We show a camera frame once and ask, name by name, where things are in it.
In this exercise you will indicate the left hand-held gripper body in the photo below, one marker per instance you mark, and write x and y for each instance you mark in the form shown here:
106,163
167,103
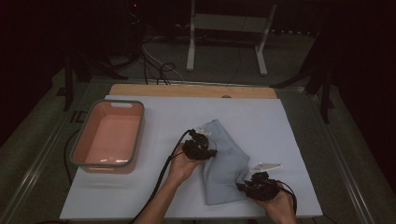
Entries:
196,147

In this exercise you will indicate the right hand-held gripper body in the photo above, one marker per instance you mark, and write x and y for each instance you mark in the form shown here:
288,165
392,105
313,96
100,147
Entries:
263,188

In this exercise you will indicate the light blue shirt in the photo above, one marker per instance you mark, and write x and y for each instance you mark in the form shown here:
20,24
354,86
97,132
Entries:
227,171

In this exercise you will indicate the pink plastic basket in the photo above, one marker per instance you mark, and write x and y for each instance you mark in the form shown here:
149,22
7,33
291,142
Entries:
109,137

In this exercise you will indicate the person's left hand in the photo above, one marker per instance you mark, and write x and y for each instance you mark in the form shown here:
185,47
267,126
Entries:
183,168

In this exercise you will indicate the person's right hand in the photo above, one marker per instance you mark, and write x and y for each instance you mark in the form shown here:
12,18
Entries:
280,210

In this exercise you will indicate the white table cover sheet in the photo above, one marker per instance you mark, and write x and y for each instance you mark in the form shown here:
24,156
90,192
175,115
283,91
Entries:
174,115

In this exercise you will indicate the white metal stand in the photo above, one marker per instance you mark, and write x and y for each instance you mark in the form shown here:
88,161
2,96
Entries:
190,46

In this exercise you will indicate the black stand legs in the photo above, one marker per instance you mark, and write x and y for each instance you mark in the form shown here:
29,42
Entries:
325,99
68,84

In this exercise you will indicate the dark floor bracket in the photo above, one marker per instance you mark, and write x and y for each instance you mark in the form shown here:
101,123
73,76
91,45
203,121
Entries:
77,116

